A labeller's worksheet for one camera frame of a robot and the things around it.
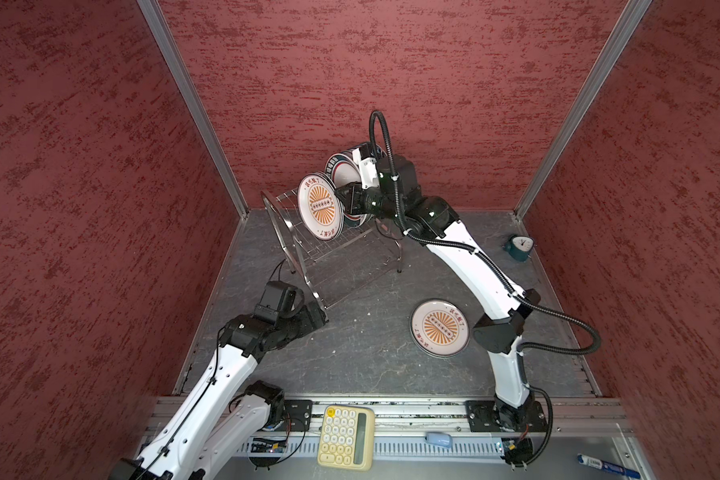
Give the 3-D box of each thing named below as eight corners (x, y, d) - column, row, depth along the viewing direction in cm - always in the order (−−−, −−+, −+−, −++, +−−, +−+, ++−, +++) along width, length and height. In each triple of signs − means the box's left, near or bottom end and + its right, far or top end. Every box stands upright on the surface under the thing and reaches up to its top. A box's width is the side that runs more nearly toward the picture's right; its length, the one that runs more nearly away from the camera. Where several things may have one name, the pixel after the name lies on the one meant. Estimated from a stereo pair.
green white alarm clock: (506, 261, 108) (511, 252, 104) (500, 244, 114) (505, 235, 109) (532, 261, 109) (539, 252, 104) (525, 244, 114) (531, 235, 110)
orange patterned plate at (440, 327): (412, 356, 86) (413, 353, 84) (407, 301, 97) (408, 298, 95) (473, 356, 86) (476, 354, 84) (461, 301, 97) (463, 298, 95)
